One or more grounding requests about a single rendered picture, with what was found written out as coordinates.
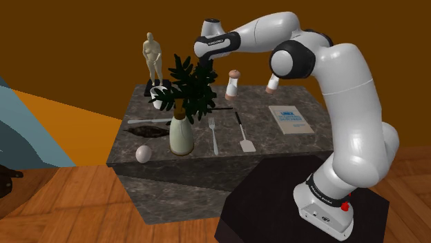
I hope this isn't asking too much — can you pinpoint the pale pink ball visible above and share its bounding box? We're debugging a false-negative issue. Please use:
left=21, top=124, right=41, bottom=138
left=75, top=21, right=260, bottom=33
left=135, top=144, right=153, bottom=164

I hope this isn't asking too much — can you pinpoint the white brown-based salt shaker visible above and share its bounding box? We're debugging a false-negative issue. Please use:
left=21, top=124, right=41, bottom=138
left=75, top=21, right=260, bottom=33
left=265, top=73, right=280, bottom=95

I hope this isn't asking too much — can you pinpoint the black robot stand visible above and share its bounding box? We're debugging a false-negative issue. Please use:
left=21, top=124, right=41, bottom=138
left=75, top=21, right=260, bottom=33
left=214, top=155, right=390, bottom=243

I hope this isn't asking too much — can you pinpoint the green plant in white vase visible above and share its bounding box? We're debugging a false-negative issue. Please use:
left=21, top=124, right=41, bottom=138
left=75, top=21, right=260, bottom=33
left=148, top=53, right=218, bottom=157

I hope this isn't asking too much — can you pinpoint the dark marble table block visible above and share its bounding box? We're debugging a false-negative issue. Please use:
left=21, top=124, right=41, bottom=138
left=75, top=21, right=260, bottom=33
left=106, top=84, right=335, bottom=225

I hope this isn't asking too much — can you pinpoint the beige human figure statue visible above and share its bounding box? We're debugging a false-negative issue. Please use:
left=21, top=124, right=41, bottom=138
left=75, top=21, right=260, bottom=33
left=142, top=32, right=173, bottom=97

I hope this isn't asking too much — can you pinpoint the white cup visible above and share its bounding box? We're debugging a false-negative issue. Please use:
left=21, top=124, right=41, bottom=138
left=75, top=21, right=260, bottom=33
left=149, top=86, right=169, bottom=110

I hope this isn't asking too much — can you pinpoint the pale blue-titled book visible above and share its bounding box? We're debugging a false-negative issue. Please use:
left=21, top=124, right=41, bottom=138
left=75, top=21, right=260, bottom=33
left=268, top=105, right=316, bottom=135

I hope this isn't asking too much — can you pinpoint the dark brown flat object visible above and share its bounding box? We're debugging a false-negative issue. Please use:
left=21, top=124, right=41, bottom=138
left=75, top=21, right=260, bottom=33
left=123, top=124, right=171, bottom=139

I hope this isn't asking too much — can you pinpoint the white brown-capped pepper mill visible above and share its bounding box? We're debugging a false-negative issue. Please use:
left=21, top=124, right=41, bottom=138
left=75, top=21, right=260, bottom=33
left=224, top=69, right=242, bottom=101

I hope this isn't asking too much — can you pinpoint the dark brown furniture piece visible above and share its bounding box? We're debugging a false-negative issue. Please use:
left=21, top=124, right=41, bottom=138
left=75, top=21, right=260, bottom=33
left=0, top=164, right=25, bottom=199

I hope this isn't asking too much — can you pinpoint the black-handled silver spatula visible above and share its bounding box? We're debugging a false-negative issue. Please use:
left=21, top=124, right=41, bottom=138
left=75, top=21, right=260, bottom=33
left=234, top=111, right=257, bottom=153

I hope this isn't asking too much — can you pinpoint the silver table knife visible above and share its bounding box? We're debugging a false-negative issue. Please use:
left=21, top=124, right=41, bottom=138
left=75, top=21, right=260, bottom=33
left=127, top=117, right=173, bottom=125

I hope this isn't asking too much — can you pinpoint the silver fork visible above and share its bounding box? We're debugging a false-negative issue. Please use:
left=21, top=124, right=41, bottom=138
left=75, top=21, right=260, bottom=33
left=208, top=116, right=220, bottom=156

